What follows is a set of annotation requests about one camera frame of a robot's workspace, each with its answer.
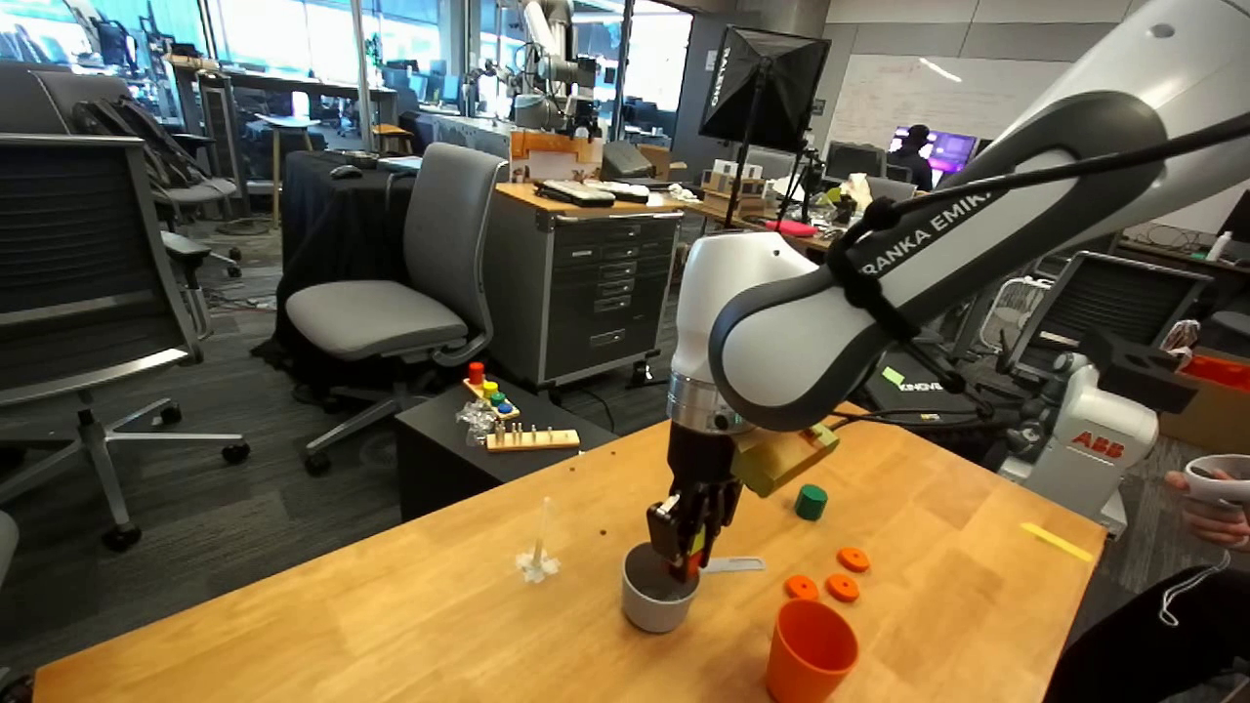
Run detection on grey drawer cabinet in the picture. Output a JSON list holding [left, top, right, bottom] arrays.
[[485, 178, 686, 392]]

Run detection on yellow tape strip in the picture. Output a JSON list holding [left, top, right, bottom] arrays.
[[1015, 518, 1099, 566]]

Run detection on cluttered wooden desk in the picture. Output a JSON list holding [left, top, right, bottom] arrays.
[[675, 190, 863, 251]]

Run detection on clear plastic bag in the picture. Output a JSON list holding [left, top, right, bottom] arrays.
[[451, 398, 505, 445]]

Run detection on black side table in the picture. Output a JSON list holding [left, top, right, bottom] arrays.
[[393, 379, 616, 525]]

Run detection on red box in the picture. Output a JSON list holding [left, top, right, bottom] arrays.
[[1175, 346, 1250, 393]]

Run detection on purple lit monitor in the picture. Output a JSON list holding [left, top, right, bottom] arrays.
[[888, 125, 984, 178]]

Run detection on grey padded office chair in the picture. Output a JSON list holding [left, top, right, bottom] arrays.
[[281, 135, 517, 482]]

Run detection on black softbox light on stand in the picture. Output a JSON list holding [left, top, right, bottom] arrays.
[[675, 27, 834, 265]]

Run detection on black low table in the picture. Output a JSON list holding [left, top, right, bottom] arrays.
[[872, 354, 1006, 439]]

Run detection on person's hand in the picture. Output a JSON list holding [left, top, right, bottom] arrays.
[[1160, 465, 1250, 555]]

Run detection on white peg stand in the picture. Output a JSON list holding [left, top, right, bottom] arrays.
[[511, 492, 563, 586]]

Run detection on grey measuring cup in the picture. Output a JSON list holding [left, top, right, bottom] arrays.
[[616, 541, 768, 640]]

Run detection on black swivel chair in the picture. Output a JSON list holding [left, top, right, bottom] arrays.
[[70, 94, 250, 285]]

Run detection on black keyboard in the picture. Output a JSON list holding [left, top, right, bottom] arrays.
[[531, 177, 621, 211]]

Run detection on black mesh office chair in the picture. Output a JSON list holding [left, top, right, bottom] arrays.
[[0, 130, 252, 555]]

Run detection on orange plastic cup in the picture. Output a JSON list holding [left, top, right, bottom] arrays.
[[760, 599, 863, 703]]

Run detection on orange box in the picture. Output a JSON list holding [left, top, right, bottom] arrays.
[[505, 130, 604, 187]]

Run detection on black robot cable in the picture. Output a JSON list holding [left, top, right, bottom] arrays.
[[832, 109, 1250, 285]]

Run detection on white VR controller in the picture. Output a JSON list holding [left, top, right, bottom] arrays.
[[1179, 449, 1250, 508]]

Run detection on white ABB robot base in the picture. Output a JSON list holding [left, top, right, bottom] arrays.
[[1024, 351, 1165, 525]]

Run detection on colourful stacking toy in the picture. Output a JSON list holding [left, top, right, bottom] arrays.
[[461, 361, 522, 428]]

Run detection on person in dark clothes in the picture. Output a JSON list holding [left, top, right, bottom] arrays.
[[1039, 558, 1250, 703]]

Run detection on wooden peg board toy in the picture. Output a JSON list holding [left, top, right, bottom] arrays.
[[479, 427, 586, 457]]

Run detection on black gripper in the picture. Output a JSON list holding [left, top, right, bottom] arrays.
[[644, 423, 742, 582]]

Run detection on brown cardboard box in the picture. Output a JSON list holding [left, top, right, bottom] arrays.
[[1155, 383, 1250, 461]]

